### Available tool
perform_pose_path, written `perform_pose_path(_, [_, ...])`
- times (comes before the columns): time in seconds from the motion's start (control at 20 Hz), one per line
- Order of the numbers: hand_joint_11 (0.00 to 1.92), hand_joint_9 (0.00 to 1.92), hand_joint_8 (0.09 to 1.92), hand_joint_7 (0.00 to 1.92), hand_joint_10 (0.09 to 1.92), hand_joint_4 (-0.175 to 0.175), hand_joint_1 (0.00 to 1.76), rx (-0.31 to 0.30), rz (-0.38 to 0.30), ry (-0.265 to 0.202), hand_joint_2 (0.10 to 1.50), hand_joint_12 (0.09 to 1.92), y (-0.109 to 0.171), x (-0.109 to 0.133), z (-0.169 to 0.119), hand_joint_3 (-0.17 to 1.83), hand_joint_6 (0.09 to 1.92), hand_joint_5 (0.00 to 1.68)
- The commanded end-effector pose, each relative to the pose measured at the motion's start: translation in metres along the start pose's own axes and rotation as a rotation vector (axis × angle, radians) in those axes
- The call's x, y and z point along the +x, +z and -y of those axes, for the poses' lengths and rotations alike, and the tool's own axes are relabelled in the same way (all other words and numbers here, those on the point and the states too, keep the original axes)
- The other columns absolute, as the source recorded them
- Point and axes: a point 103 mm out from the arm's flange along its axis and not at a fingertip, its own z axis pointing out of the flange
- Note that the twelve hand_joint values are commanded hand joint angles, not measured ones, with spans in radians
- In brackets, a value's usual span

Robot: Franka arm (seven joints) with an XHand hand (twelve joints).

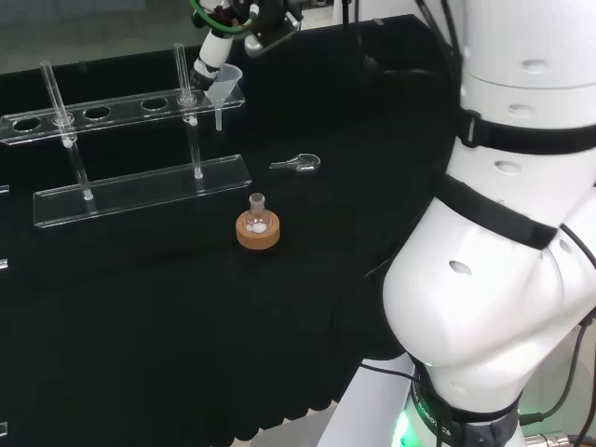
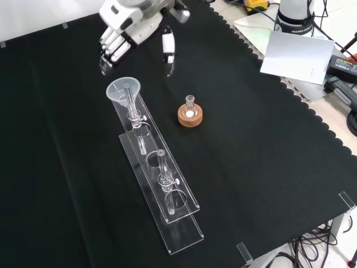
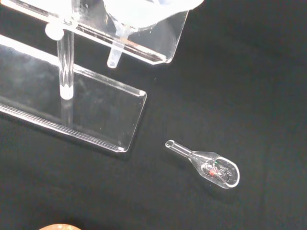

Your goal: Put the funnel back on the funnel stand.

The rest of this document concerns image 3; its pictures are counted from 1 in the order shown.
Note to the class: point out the clear acrylic funnel stand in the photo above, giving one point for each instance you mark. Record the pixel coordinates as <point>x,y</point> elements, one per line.
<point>96,112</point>

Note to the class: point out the clear glass weighing funnel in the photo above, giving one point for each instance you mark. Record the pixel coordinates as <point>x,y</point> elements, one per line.
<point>216,167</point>

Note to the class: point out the black bench cloth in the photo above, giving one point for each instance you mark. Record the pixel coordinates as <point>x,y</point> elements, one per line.
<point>239,83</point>

